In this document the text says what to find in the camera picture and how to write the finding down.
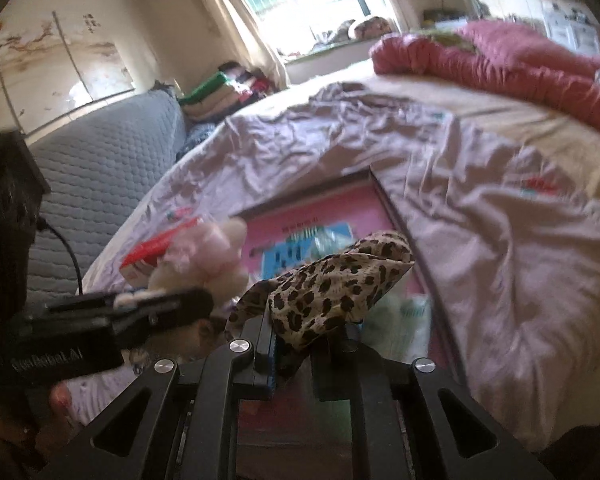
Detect shallow black cardboard box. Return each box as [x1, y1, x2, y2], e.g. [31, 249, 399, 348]
[232, 167, 468, 480]

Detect leopard print scarf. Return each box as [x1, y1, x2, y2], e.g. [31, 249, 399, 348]
[224, 230, 416, 351]

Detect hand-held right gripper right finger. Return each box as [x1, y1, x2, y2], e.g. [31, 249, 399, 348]
[311, 330, 556, 480]

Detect pink and blue book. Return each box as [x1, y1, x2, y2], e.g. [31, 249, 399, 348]
[237, 182, 433, 480]

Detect black cable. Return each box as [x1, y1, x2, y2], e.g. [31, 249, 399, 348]
[37, 217, 85, 295]

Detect person's left hand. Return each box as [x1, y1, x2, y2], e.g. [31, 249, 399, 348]
[30, 382, 81, 461]

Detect lilac patterned bed sheet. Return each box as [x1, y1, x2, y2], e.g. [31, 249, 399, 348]
[87, 80, 600, 456]

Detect dark floral pillow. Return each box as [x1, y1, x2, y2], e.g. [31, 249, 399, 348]
[177, 121, 218, 158]

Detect green patterned cloth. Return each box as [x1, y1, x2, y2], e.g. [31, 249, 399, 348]
[420, 27, 478, 56]

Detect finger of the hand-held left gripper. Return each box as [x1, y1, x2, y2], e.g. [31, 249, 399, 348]
[112, 287, 216, 348]

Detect white cabinet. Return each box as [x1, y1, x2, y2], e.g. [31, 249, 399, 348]
[540, 0, 600, 51]

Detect pink plush toy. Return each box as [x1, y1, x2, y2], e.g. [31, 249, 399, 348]
[147, 217, 251, 306]

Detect grey quilted headboard cover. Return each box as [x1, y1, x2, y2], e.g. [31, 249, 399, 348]
[22, 91, 188, 306]

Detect clothes on window sill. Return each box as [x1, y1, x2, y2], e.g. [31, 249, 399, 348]
[330, 16, 396, 43]

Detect blossom painted wardrobe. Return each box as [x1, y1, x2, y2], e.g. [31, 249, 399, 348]
[0, 7, 136, 136]

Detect large green tissue pack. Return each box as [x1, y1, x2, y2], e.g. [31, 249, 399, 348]
[360, 292, 436, 361]

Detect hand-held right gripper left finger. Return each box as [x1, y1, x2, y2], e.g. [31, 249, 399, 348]
[27, 316, 281, 480]

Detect stack of folded clothes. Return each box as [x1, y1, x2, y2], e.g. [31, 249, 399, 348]
[180, 60, 281, 123]

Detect red and white cardboard box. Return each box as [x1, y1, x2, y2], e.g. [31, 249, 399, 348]
[119, 216, 206, 283]

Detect pink quilt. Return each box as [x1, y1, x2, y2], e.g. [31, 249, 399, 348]
[369, 20, 600, 143]

